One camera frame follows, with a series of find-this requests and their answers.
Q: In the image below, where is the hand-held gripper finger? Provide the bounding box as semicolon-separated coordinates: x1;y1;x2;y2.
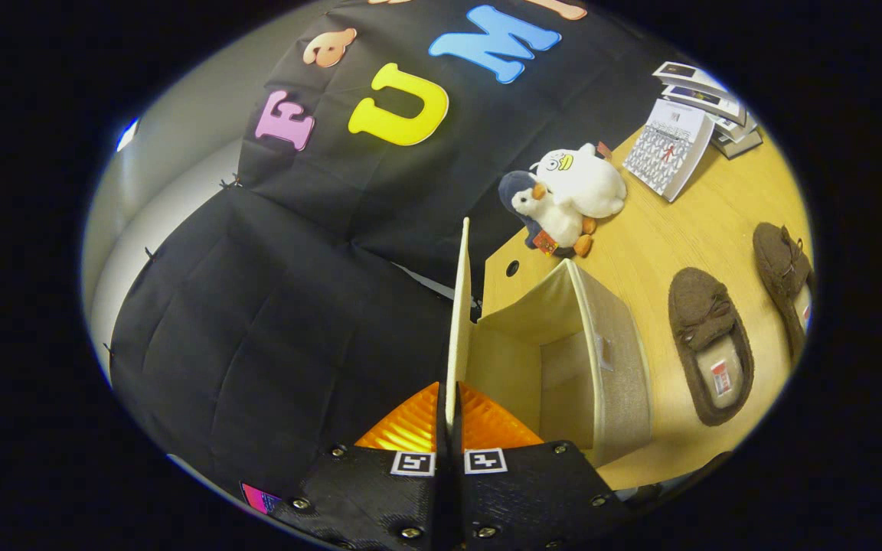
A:
452;381;629;551
269;381;453;551

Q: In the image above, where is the white book with blue picture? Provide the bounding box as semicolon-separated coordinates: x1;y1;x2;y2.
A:
661;84;748;126

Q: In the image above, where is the dark grey book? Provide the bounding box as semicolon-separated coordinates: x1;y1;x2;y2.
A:
713;126;763;160

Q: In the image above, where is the plain white book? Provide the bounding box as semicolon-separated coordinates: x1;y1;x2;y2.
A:
713;115;757;142

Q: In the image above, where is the grey white penguin plush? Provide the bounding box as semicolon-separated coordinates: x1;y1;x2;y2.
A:
498;170;599;259

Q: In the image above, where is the grey patterned cover book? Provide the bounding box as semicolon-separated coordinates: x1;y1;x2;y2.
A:
623;98;715;203

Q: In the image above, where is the beige fabric storage box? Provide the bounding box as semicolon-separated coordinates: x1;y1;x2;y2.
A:
445;217;652;469

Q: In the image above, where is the brown fuzzy shoe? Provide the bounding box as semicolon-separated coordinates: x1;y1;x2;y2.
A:
753;222;817;364
668;266;756;427

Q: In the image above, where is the white duck plush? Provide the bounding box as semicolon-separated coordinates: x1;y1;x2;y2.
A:
529;142;628;220

